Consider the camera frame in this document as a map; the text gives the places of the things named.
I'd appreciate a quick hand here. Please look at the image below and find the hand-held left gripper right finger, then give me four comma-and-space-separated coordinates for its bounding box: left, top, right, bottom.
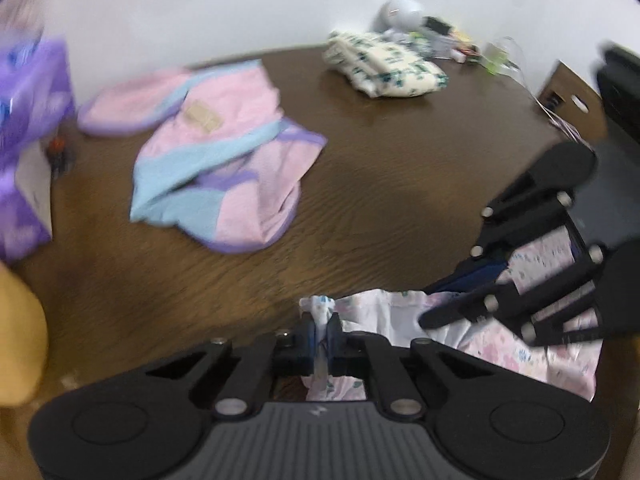
325, 312, 493, 418

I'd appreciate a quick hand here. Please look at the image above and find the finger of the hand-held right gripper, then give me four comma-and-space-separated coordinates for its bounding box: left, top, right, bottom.
417, 245, 608, 347
424, 174, 577, 297

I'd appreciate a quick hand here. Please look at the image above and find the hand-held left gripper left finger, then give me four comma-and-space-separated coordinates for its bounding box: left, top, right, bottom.
145, 312, 318, 418

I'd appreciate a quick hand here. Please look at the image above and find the pink floral dress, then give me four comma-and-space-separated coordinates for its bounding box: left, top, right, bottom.
298, 232, 601, 403

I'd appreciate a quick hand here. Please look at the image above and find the black flat panel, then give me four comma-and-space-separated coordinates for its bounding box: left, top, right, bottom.
597, 42, 640, 143

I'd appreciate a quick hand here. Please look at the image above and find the brown cardboard piece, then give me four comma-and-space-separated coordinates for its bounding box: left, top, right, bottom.
537, 60, 608, 146

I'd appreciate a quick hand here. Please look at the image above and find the green spray bottle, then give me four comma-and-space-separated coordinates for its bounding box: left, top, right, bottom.
482, 42, 506, 73

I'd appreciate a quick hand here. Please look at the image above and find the folded cream floral cloth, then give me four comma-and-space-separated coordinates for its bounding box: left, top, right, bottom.
322, 30, 449, 98

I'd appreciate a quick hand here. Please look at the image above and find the pink blue purple garment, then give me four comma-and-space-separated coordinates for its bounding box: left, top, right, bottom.
77, 60, 328, 255

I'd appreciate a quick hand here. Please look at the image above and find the white robot-shaped speaker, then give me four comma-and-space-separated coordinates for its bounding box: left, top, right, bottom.
375, 0, 426, 41

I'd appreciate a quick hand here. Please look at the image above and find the yellow mug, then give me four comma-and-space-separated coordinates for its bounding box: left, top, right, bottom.
0, 262, 50, 406

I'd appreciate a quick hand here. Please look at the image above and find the purple white tissue pack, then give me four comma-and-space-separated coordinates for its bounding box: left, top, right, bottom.
0, 140, 53, 263

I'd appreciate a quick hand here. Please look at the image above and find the white cable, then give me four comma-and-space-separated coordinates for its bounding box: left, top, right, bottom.
500, 35, 566, 131

